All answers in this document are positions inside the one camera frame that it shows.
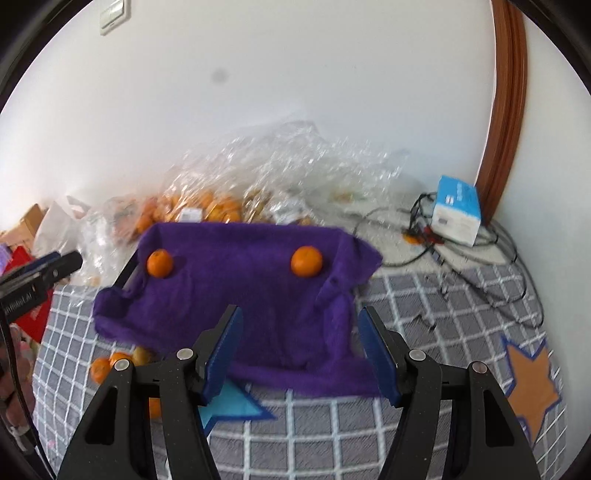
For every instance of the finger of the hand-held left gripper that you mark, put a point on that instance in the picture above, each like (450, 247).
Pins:
(55, 270)

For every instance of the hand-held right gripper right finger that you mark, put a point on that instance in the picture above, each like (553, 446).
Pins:
(376, 355)

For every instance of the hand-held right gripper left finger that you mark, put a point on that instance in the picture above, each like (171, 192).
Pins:
(226, 350)

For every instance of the purple towel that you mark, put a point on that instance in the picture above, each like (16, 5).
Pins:
(258, 295)

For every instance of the black tray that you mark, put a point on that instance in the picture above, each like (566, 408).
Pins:
(125, 277)

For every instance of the person's left hand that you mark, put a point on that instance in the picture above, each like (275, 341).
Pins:
(24, 385)

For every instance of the red box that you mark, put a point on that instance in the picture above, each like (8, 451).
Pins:
(34, 321)

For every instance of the white plastic bag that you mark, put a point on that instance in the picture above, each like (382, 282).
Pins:
(57, 226)

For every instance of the crumpled clear plastic bag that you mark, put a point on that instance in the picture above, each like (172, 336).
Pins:
(99, 240)

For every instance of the cardboard box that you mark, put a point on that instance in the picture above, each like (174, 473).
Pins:
(27, 221)

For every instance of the grey checkered blanket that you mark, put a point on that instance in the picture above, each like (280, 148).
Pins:
(438, 314)

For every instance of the clear plastic bag of mandarins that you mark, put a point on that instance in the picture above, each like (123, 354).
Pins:
(203, 205)

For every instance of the white and blue box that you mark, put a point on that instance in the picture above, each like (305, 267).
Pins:
(455, 207)

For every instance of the large clear plastic bag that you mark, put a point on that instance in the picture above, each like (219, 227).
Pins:
(323, 161)

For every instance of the white wall switch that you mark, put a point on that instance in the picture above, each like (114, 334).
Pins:
(114, 16)

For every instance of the wooden door frame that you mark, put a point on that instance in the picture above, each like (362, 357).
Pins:
(505, 115)

